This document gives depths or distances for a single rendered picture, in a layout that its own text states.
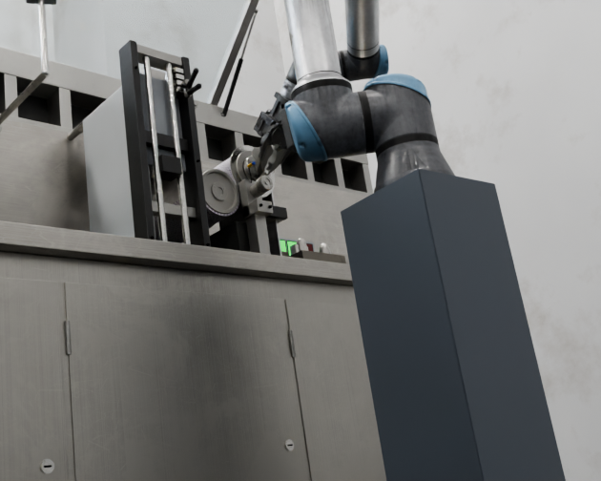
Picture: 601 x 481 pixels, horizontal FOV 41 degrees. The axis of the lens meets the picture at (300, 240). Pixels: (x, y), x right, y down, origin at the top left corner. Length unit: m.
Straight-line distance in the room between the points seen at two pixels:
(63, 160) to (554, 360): 2.54
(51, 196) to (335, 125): 0.94
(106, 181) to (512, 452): 1.18
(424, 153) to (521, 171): 2.71
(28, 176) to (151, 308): 0.79
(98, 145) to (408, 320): 1.05
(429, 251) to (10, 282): 0.67
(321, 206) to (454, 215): 1.44
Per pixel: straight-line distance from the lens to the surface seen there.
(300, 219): 2.66
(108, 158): 2.02
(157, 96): 1.89
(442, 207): 1.33
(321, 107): 1.46
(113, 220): 1.96
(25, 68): 2.30
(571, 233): 3.91
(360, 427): 1.73
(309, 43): 1.52
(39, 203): 2.13
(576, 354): 3.88
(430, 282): 1.28
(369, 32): 1.84
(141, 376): 1.41
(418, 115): 1.46
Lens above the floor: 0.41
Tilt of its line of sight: 18 degrees up
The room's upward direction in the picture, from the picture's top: 9 degrees counter-clockwise
